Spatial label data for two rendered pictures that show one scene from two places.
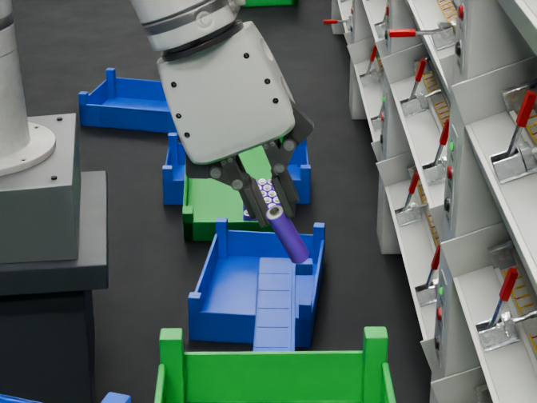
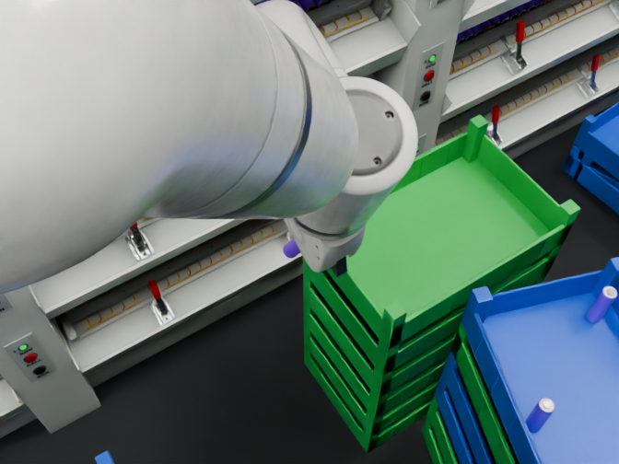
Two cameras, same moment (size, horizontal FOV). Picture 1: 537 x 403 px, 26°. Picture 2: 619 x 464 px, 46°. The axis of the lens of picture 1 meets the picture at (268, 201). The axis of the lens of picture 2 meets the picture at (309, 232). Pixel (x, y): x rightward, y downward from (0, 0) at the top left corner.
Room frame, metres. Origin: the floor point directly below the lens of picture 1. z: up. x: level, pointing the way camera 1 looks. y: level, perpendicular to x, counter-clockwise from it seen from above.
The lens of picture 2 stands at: (1.18, 0.38, 1.22)
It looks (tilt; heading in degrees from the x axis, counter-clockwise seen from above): 55 degrees down; 238
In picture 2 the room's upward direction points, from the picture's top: straight up
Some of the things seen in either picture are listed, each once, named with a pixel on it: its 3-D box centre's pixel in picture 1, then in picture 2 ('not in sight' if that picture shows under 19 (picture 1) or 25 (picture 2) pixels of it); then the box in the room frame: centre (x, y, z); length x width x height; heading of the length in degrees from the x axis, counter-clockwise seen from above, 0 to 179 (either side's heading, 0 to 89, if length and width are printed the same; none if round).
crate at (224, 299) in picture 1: (260, 277); not in sight; (1.77, 0.01, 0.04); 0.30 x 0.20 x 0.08; 173
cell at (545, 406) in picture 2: not in sight; (540, 414); (0.80, 0.26, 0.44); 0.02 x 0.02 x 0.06
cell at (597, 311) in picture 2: not in sight; (601, 304); (0.63, 0.20, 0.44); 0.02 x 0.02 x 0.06
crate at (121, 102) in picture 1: (152, 100); not in sight; (2.66, 0.28, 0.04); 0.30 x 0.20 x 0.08; 76
